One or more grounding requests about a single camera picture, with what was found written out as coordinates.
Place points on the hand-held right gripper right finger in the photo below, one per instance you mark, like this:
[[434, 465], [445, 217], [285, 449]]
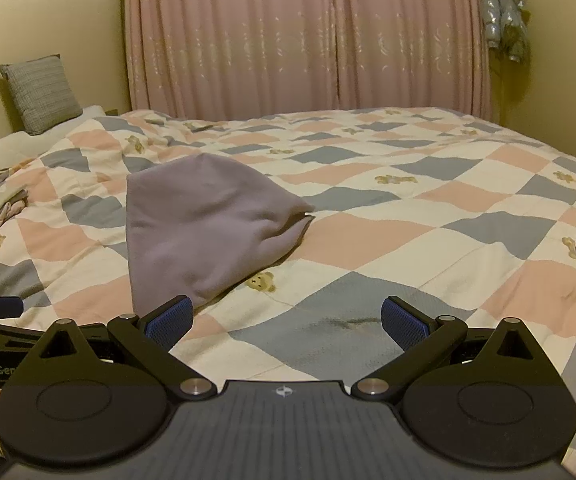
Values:
[[403, 325]]

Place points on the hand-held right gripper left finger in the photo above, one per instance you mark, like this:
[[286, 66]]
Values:
[[168, 322]]

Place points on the purple shirt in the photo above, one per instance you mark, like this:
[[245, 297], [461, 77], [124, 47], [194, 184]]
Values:
[[193, 220]]

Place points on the patchwork bear quilt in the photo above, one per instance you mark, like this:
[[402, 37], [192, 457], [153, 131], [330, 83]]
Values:
[[417, 185]]

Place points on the white pillow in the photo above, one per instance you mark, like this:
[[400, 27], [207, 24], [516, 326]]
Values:
[[3, 147]]

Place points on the grey checked pillow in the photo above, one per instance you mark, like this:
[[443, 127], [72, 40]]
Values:
[[40, 92]]

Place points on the pink curtain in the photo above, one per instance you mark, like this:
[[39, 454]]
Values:
[[293, 35]]

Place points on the grey crumpled bundle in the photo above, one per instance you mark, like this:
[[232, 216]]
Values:
[[505, 15]]

